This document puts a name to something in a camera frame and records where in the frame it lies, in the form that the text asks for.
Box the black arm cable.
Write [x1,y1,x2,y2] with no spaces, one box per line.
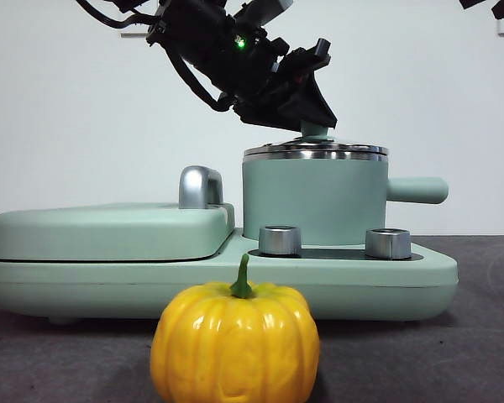
[165,45,236,113]
[75,0,152,29]

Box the mint green breakfast machine base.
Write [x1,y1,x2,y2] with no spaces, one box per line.
[0,226,459,327]

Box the glass lid with mint knob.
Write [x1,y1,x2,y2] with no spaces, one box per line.
[242,119,390,156]

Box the silver control knob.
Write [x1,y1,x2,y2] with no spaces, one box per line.
[258,225,302,256]
[365,228,412,259]

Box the mint green steamer pot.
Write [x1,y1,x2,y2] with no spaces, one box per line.
[241,151,450,249]

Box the yellow toy pumpkin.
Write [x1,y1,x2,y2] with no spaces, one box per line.
[150,253,322,403]

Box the mint green grill cover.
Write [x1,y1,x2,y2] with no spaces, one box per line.
[0,202,236,262]

